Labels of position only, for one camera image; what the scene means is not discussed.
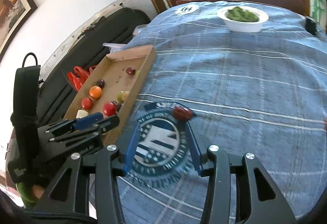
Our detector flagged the white bread cube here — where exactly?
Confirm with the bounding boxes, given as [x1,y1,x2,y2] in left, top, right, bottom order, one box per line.
[76,109,89,119]

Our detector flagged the large red tomato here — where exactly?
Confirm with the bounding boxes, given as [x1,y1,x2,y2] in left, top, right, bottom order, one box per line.
[103,100,118,117]
[81,97,93,110]

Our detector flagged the orange tangerine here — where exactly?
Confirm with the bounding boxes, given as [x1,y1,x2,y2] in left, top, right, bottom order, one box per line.
[89,86,102,99]

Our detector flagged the red jujube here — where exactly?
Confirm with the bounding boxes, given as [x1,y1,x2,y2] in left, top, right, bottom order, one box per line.
[172,106,193,122]
[125,67,136,75]

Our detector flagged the small dark grape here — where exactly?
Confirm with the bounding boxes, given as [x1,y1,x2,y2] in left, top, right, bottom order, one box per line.
[96,79,105,89]

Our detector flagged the dark purple plum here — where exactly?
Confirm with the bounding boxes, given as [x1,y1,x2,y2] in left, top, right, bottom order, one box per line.
[116,101,122,113]

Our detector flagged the brown longan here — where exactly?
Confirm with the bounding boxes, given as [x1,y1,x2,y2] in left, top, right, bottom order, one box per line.
[122,91,129,101]

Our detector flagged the left hand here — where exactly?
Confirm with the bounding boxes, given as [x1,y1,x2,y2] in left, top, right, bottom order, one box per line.
[16,182,45,207]

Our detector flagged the brown cardboard tray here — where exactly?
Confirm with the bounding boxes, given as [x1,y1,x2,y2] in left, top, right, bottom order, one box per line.
[64,45,156,145]

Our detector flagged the black sofa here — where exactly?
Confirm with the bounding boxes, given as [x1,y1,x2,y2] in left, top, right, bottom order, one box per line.
[37,7,150,126]

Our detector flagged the clear plastic bag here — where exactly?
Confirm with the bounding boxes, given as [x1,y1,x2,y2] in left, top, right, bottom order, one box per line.
[103,24,147,53]

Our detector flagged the blue plaid tablecloth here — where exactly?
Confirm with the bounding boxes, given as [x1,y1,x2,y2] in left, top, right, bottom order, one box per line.
[118,2,326,223]

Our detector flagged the white bowl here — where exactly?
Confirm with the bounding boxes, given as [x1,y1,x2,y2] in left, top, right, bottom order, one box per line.
[217,6,269,33]

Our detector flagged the green leafy vegetables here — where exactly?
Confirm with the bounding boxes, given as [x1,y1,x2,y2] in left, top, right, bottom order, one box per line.
[225,6,259,22]

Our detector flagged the small black box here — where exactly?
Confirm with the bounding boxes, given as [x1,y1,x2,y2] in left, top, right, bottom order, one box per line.
[304,16,317,36]

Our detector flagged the black wrist strap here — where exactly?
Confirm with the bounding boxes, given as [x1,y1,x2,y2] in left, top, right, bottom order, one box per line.
[7,52,42,185]

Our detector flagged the framed wall picture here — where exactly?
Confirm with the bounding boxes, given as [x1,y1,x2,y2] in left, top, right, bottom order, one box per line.
[1,0,38,58]

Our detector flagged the bamboo wall painting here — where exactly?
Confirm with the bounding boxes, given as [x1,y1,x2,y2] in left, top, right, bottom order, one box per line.
[309,0,326,32]

